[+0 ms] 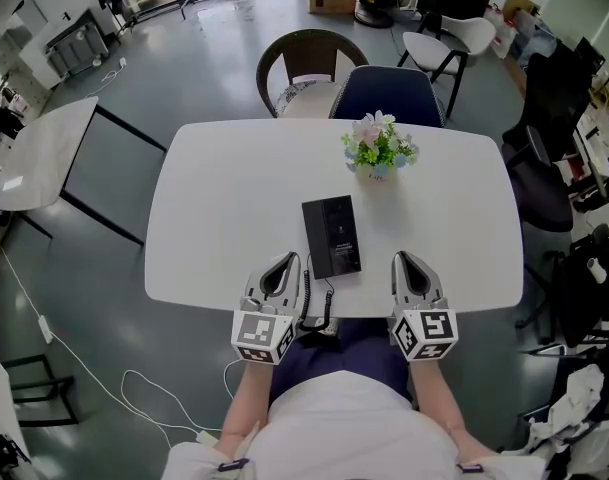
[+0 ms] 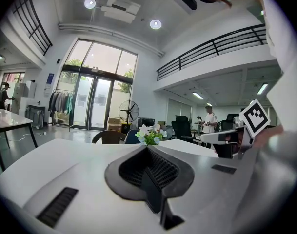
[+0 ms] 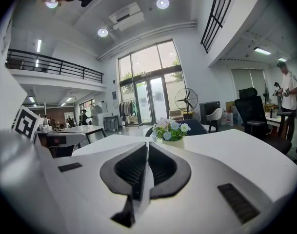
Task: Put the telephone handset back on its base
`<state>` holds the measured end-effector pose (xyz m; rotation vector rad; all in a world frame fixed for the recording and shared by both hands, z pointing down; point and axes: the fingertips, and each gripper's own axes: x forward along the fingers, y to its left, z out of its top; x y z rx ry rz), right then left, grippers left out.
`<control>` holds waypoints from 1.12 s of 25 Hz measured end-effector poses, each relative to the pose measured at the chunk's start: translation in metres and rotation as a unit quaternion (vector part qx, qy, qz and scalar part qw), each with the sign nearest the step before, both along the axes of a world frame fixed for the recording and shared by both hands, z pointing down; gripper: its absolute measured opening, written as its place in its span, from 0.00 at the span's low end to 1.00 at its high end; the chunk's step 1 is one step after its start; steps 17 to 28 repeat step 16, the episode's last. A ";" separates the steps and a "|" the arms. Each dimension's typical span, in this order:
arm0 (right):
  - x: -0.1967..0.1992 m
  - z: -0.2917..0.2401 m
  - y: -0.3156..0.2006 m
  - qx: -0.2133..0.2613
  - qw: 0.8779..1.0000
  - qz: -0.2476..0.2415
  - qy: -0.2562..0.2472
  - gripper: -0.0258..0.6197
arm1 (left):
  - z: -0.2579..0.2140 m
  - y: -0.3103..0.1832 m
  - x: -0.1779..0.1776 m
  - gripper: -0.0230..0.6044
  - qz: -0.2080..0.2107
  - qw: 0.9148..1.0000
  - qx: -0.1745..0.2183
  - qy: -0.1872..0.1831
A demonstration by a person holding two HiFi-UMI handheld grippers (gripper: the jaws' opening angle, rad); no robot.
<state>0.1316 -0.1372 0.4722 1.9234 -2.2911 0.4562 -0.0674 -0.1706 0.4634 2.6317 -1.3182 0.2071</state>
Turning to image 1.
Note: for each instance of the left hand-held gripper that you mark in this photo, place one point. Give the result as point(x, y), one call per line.
point(256, 330)

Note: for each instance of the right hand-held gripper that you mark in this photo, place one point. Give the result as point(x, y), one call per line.
point(426, 330)

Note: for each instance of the black telephone base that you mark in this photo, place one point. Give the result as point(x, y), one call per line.
point(331, 235)

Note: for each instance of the person's left forearm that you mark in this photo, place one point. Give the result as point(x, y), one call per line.
point(246, 403)

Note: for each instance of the person's right forearm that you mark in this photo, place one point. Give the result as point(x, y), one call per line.
point(441, 408)

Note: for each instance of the person's navy trouser legs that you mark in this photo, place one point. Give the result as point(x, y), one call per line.
point(364, 358)

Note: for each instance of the artificial flower pot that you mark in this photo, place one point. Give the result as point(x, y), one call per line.
point(379, 148)

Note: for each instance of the person's white shirt torso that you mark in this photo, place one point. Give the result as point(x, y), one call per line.
point(354, 428)

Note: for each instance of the black chair with white roll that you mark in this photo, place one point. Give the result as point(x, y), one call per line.
point(584, 288)

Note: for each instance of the black office chair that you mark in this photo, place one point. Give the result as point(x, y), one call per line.
point(544, 168)

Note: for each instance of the white power adapter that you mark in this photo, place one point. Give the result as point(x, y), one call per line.
point(205, 438)

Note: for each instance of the navy blue chair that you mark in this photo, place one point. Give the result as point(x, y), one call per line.
point(386, 93)

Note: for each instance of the crumpled white cloth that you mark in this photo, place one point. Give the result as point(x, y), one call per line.
point(579, 418)

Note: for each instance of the dark wicker chair with cushion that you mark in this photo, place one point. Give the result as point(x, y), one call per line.
point(309, 63)

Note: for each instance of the white chair with black legs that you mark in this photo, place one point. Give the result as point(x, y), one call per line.
point(471, 33)
point(434, 53)

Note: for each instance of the white power strip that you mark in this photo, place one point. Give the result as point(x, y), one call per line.
point(45, 329)

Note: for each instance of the marble side table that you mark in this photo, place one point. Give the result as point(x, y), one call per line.
point(44, 153)

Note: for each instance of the white cabinet with grey bins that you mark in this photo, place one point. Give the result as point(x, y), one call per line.
point(59, 43)

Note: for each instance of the black metal floor frame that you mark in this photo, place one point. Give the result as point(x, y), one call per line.
point(44, 393)

